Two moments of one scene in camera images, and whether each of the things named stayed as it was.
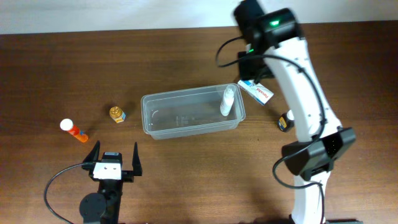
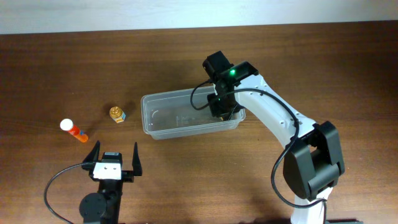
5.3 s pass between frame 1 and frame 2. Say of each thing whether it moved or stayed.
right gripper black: moved
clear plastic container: stayed
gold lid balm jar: stayed
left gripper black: stayed
